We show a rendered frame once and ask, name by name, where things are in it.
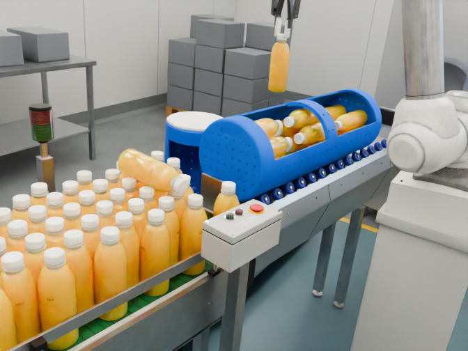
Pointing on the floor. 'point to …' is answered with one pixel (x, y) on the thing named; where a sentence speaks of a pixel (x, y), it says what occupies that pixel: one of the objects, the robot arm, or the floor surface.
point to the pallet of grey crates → (221, 67)
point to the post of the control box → (235, 308)
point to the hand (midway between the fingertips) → (282, 28)
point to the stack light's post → (46, 172)
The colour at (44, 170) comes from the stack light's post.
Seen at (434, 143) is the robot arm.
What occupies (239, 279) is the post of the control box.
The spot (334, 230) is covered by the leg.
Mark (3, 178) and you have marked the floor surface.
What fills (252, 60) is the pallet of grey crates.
